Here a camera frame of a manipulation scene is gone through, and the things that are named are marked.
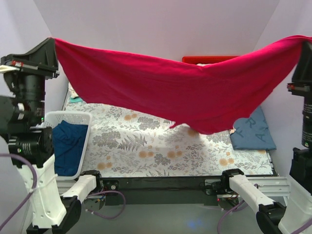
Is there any crimson red t shirt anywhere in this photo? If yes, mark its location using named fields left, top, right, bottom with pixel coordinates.
left=55, top=35, right=312, bottom=134

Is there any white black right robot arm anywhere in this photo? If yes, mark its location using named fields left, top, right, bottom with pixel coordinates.
left=220, top=42, right=312, bottom=234

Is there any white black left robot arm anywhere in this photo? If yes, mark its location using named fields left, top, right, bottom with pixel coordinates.
left=0, top=38, right=104, bottom=234

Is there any cream folded shirt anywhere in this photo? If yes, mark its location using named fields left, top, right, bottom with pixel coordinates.
left=68, top=83, right=79, bottom=98

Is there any teal folded shirt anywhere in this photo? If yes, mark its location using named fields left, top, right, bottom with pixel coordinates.
left=69, top=97, right=83, bottom=103

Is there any grey blue folded shirt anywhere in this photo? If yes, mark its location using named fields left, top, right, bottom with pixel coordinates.
left=229, top=106, right=276, bottom=150

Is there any navy blue shirt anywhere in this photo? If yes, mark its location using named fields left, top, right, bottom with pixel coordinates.
left=52, top=120, right=88, bottom=176

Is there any red plastic tray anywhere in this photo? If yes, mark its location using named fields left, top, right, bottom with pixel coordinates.
left=182, top=56, right=237, bottom=64

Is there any floral patterned table mat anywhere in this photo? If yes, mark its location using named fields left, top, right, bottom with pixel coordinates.
left=62, top=101, right=273, bottom=177

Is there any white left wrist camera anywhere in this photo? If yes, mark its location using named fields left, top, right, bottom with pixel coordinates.
left=0, top=65, right=20, bottom=74

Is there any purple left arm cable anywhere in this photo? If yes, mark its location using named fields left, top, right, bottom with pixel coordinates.
left=0, top=153, right=126, bottom=234

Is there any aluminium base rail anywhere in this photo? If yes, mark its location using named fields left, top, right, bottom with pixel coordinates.
left=57, top=176, right=290, bottom=206

